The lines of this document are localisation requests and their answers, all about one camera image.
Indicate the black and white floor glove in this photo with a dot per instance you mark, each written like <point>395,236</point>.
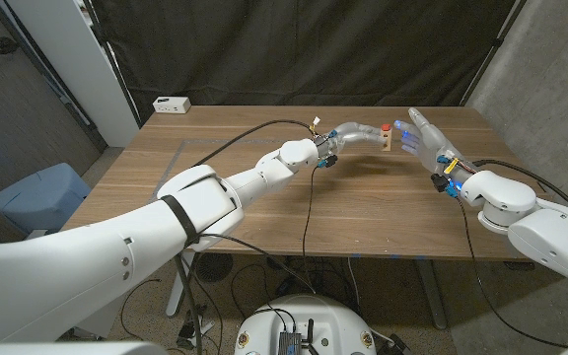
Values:
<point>205,328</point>

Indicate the white power strip box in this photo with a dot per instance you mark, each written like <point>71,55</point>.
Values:
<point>171,104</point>

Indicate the black floor device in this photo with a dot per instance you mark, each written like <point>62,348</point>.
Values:
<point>398,346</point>

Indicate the wooden block with holes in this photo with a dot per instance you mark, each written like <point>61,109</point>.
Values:
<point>387,140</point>

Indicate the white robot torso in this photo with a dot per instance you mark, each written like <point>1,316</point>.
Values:
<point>308,315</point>

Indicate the white table leg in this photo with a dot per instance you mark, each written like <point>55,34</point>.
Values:
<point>178,291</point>

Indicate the white flat floor panel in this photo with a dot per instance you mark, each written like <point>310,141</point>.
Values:
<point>104,318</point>

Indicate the round black floor fan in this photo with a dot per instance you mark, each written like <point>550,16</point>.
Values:
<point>215,268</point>

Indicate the red-headed wooden screw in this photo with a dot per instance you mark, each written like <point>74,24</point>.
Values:
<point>386,127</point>

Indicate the grey table leg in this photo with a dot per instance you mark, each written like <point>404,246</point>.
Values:
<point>432,296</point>

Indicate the white pillar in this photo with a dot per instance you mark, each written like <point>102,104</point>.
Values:
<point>82,64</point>

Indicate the black backdrop curtain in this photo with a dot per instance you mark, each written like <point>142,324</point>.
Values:
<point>313,49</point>

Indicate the blue plastic bin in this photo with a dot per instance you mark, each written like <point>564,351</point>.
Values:
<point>37,197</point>

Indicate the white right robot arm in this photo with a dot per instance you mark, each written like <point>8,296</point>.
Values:
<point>540,227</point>

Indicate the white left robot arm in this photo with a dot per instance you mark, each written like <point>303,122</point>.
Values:
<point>141,236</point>

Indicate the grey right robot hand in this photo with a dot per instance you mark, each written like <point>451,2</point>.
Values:
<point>432,143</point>

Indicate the black backdrop frame pole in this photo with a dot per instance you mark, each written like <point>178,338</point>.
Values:
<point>112,60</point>
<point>496,47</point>

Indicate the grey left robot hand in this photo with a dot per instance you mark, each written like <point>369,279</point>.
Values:
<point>355,133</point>

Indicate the grey ribbed torso module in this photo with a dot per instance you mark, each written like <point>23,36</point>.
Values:
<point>289,344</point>

